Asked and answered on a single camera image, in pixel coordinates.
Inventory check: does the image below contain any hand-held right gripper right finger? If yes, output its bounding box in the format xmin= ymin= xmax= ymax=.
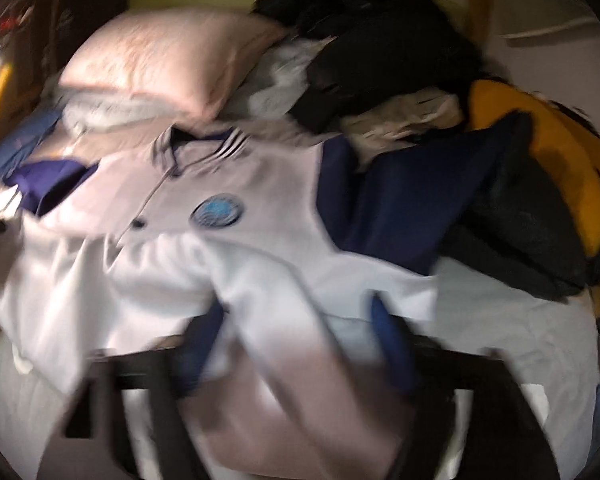
xmin=367 ymin=292 xmax=562 ymax=480

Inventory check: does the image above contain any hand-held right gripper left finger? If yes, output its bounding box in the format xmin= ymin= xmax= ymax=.
xmin=36 ymin=302 xmax=231 ymax=480

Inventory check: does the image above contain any white and navy jacket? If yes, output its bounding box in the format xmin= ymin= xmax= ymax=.
xmin=0 ymin=110 xmax=531 ymax=480

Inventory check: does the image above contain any black clothes pile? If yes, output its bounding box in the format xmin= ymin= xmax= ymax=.
xmin=250 ymin=0 xmax=486 ymax=133

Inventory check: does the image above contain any dark padded jacket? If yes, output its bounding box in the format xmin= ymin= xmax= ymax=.
xmin=437 ymin=155 xmax=593 ymax=303

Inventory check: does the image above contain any beige patterned blanket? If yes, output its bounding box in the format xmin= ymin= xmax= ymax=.
xmin=337 ymin=85 xmax=468 ymax=168

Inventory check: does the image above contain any grey folded blanket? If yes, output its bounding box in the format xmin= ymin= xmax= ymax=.
xmin=55 ymin=87 xmax=176 ymax=133

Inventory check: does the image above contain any yellow cushion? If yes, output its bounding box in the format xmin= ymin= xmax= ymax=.
xmin=467 ymin=79 xmax=600 ymax=261

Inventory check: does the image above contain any blue patterned cloth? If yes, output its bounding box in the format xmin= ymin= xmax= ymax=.
xmin=0 ymin=107 xmax=66 ymax=186

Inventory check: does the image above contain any white grey garment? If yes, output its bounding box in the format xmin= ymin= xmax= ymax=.
xmin=220 ymin=37 xmax=331 ymax=121

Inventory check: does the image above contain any pink pillow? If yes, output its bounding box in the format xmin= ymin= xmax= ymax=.
xmin=57 ymin=10 xmax=291 ymax=122

